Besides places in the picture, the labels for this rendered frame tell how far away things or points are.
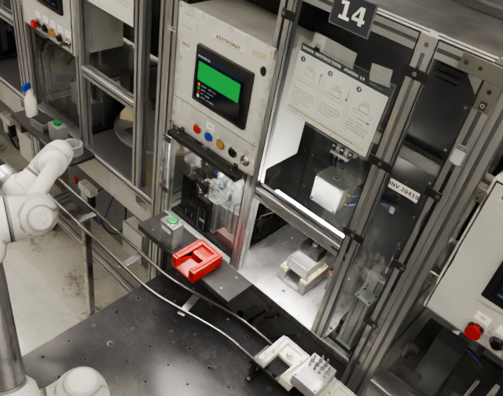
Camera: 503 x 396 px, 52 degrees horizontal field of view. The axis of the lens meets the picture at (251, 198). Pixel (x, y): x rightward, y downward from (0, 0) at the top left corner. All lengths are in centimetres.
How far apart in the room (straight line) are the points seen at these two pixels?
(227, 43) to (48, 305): 197
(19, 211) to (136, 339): 83
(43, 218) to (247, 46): 76
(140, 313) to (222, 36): 115
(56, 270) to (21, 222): 183
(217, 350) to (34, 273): 153
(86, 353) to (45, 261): 136
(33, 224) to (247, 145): 71
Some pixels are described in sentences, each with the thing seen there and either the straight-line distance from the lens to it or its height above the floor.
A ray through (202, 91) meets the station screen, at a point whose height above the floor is 159.
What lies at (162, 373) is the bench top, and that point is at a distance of 203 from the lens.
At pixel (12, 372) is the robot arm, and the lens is 167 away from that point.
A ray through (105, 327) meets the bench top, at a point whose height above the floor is 68.
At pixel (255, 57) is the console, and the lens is 159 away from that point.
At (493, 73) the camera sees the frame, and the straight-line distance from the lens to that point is 125.
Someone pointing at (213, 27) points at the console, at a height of 180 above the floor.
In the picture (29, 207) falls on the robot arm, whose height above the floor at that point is 145.
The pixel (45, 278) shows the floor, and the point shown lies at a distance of 326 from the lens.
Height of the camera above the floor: 240
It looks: 38 degrees down
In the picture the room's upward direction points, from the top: 12 degrees clockwise
